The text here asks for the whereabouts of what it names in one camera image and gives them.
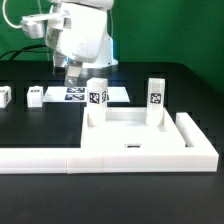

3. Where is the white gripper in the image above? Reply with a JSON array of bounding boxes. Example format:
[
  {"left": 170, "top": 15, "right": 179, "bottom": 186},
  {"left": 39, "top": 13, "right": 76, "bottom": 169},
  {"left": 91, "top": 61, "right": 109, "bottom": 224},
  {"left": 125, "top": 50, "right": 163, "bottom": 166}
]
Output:
[{"left": 45, "top": 4, "right": 107, "bottom": 88}]

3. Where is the white square table top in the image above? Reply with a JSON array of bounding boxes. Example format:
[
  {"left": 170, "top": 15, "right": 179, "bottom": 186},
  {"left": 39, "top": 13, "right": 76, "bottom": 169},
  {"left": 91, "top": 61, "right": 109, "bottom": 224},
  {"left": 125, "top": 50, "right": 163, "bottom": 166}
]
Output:
[{"left": 81, "top": 107, "right": 186, "bottom": 150}]

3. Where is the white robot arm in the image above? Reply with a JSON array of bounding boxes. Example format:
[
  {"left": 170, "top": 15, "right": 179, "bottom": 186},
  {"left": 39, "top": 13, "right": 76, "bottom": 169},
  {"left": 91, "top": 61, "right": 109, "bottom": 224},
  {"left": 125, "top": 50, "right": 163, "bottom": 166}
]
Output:
[{"left": 45, "top": 0, "right": 118, "bottom": 87}]

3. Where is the black cable bundle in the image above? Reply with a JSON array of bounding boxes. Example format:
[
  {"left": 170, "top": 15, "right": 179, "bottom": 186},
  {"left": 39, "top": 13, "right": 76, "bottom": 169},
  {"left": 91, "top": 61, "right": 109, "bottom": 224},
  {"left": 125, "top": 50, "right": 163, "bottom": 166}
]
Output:
[{"left": 0, "top": 44, "right": 54, "bottom": 62}]

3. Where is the white L-shaped obstacle fence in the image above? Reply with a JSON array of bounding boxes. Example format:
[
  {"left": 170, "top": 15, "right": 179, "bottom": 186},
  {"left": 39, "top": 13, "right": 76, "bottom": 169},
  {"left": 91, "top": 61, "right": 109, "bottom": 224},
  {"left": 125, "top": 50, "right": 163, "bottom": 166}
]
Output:
[{"left": 0, "top": 113, "right": 219, "bottom": 174}]

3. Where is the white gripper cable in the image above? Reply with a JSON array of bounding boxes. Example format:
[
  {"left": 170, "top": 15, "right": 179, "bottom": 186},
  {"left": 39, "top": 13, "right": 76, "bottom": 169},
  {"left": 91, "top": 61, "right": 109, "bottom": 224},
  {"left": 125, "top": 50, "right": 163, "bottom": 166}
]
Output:
[{"left": 1, "top": 0, "right": 24, "bottom": 30}]

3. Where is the white marker sheet with tags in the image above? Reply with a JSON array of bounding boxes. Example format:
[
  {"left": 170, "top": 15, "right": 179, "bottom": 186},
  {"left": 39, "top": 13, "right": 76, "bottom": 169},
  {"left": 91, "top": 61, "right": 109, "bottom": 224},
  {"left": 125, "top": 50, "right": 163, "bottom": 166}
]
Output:
[{"left": 43, "top": 86, "right": 130, "bottom": 102}]

